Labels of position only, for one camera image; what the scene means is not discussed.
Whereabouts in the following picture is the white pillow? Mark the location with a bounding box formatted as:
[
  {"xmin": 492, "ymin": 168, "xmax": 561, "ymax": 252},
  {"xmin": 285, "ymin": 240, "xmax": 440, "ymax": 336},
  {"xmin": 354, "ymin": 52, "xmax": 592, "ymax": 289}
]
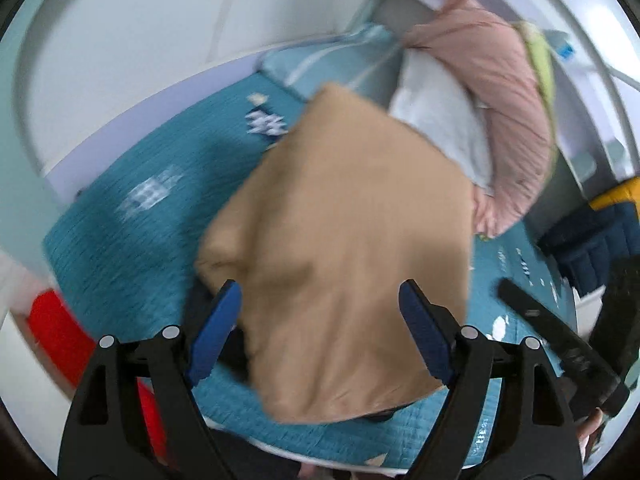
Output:
[{"xmin": 388, "ymin": 49, "xmax": 494, "ymax": 194}]

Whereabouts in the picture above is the small blue box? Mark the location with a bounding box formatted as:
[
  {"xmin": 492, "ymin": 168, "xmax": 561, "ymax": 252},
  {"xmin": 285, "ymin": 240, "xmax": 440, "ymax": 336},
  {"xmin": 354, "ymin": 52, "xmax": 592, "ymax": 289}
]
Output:
[{"xmin": 555, "ymin": 44, "xmax": 575, "ymax": 61}]

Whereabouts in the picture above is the dark navy folded garment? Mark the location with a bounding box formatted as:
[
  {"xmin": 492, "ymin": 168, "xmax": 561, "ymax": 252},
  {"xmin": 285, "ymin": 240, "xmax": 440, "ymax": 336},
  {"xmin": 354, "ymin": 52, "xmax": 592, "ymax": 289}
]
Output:
[{"xmin": 184, "ymin": 283, "xmax": 426, "ymax": 425}]

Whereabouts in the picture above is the pink folded quilt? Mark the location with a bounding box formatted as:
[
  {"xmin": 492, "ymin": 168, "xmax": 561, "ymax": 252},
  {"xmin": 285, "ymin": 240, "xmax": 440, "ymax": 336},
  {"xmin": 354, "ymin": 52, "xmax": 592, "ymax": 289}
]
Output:
[{"xmin": 402, "ymin": 0, "xmax": 551, "ymax": 238}]

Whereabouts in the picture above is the navy and yellow puffer jacket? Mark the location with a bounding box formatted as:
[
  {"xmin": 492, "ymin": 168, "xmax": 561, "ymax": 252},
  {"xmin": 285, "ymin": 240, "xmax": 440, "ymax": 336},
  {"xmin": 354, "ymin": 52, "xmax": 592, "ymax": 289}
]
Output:
[{"xmin": 537, "ymin": 177, "xmax": 639, "ymax": 297}]

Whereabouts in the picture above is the teal quilted bed cover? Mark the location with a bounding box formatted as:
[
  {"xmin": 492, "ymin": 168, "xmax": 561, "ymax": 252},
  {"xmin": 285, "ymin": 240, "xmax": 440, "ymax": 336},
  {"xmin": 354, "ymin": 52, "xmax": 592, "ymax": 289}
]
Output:
[{"xmin": 41, "ymin": 70, "xmax": 578, "ymax": 473}]

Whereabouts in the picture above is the striped light blue pillow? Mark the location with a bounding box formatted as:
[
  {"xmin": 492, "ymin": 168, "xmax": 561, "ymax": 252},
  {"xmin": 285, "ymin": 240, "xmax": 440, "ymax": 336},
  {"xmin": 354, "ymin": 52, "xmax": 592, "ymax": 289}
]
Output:
[{"xmin": 259, "ymin": 23, "xmax": 404, "ymax": 108}]

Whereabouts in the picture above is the red object under bed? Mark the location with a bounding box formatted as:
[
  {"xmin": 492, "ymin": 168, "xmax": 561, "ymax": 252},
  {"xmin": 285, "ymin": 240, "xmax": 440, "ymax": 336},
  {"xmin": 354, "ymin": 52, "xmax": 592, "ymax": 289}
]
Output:
[{"xmin": 26, "ymin": 289, "xmax": 168, "ymax": 462}]

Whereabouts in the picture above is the tan snap-button jacket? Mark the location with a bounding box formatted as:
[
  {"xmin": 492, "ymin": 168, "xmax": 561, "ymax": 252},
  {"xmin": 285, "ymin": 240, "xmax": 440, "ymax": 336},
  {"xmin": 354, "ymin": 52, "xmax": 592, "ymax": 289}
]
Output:
[{"xmin": 195, "ymin": 84, "xmax": 473, "ymax": 424}]

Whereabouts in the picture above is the person's right hand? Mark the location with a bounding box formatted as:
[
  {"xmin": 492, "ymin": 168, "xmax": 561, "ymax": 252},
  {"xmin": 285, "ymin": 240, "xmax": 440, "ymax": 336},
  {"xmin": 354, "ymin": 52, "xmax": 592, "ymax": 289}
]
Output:
[{"xmin": 576, "ymin": 408, "xmax": 604, "ymax": 460}]

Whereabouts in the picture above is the green folded blanket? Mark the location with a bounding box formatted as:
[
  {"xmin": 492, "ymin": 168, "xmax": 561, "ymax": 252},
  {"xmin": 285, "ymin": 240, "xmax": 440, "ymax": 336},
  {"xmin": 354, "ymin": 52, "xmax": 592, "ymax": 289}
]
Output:
[{"xmin": 512, "ymin": 21, "xmax": 558, "ymax": 183}]

